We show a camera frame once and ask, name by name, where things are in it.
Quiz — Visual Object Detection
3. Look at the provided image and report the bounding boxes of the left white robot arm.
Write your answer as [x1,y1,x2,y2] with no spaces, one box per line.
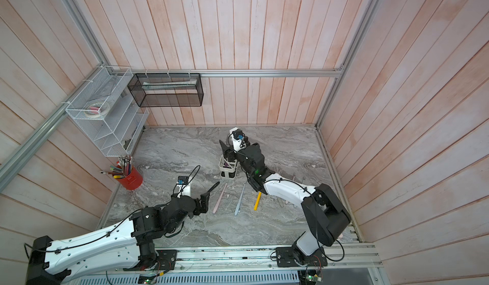
[24,192,210,284]

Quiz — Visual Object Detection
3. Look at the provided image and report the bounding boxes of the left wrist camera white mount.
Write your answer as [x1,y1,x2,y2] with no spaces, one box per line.
[176,176,191,198]

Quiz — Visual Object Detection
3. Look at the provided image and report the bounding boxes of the red pen cup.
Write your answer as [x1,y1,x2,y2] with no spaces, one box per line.
[117,166,143,191]

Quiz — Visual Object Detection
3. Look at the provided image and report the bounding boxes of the tape roll on shelf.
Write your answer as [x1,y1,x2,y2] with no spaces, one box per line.
[84,102,106,118]

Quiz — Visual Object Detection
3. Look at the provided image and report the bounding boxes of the black toothbrush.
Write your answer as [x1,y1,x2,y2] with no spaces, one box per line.
[206,181,220,194]

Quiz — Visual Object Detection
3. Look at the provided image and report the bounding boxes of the pens in red cup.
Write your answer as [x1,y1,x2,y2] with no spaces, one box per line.
[100,155,133,179]

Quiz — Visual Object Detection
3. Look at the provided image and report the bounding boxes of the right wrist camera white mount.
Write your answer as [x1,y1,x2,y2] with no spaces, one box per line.
[229,127,249,152]

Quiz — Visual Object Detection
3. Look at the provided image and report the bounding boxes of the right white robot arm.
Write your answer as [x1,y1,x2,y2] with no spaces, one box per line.
[220,141,351,267]

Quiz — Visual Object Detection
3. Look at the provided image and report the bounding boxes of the left aluminium wall rail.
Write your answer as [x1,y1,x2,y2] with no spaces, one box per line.
[1,64,104,191]

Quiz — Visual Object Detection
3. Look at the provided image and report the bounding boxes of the pink toothbrush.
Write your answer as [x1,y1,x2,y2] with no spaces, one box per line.
[213,183,228,214]

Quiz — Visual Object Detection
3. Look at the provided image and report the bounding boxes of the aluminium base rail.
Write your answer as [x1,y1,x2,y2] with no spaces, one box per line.
[74,242,389,284]

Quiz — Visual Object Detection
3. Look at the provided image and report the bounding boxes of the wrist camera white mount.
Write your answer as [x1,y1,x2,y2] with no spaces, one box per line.
[176,176,191,198]
[229,127,249,152]

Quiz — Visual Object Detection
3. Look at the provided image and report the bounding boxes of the yellow toothbrush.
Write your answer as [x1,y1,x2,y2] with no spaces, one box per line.
[253,192,262,211]

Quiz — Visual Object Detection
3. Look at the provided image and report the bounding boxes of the horizontal aluminium wall rail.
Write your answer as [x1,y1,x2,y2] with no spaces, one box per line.
[130,68,343,78]

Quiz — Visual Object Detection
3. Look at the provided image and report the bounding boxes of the black wire mesh basket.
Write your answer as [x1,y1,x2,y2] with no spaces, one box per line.
[127,72,205,108]

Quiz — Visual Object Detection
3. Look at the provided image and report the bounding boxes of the white wire mesh shelf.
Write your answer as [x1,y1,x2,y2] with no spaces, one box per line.
[66,66,149,158]

